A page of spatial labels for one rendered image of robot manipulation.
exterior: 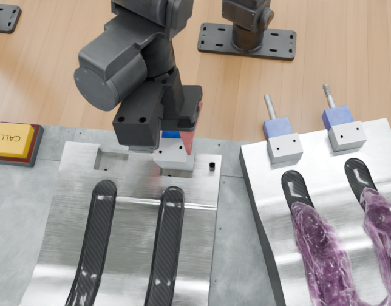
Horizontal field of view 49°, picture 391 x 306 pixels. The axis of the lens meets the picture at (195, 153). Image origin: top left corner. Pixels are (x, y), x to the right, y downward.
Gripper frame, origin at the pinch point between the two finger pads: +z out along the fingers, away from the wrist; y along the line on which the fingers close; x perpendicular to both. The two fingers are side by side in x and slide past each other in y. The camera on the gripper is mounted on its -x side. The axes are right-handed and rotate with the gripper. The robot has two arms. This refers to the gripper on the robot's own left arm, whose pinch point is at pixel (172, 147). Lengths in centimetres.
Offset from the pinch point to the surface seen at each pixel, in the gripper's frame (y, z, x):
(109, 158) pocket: -12.6, 6.0, 2.7
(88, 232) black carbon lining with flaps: -12.4, 8.7, -10.3
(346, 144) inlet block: 26.2, 7.5, 9.9
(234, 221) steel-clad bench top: 8.4, 17.1, -0.2
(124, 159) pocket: -10.1, 6.3, 3.0
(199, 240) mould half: 4.5, 10.6, -8.8
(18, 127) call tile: -31.6, 4.1, 7.6
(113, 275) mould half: -7.3, 11.3, -15.6
